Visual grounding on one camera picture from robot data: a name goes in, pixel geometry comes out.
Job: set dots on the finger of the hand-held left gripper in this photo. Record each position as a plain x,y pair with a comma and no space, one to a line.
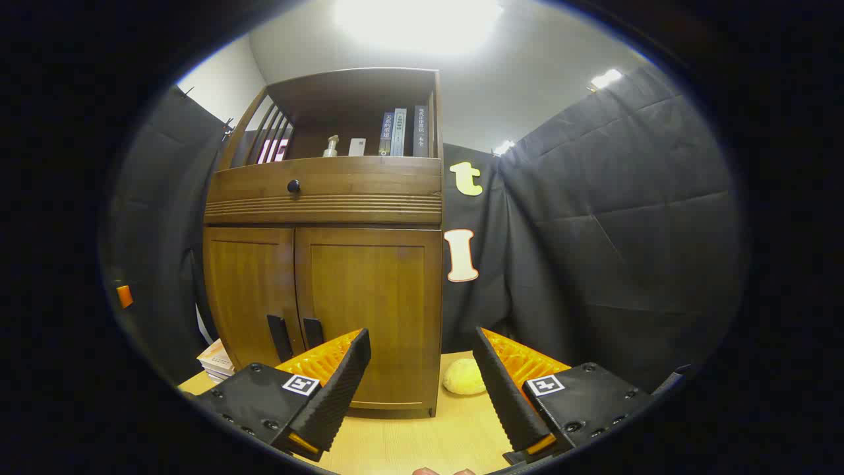
124,296

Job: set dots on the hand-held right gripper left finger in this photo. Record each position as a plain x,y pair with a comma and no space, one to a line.
343,389

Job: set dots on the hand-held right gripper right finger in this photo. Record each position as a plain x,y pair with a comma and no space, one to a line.
504,396

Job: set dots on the wooden double-door shoe cabinet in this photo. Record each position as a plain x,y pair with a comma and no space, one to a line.
330,211

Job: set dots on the wooden cabinet drawer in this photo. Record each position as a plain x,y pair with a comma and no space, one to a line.
369,178

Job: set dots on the stack of books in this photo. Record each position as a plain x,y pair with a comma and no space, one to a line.
216,361

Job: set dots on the grey ribbed chair back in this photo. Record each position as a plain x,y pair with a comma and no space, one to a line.
672,380

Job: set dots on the black drawer knob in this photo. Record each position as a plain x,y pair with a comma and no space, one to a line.
293,186

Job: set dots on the pink and white poster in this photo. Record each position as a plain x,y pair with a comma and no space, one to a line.
273,150

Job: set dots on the small pump bottle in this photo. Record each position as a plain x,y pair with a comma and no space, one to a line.
330,148

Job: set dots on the small white box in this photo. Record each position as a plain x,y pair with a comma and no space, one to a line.
357,147

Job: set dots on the small ceiling light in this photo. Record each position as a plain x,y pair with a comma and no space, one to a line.
504,147
605,78

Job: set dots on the dark blue book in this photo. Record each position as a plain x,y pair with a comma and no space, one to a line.
386,135

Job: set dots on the light grey book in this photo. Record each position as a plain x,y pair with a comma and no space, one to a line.
399,132

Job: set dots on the dark grey book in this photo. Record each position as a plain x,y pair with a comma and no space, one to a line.
421,132

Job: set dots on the large ceiling light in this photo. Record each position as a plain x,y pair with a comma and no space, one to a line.
415,23

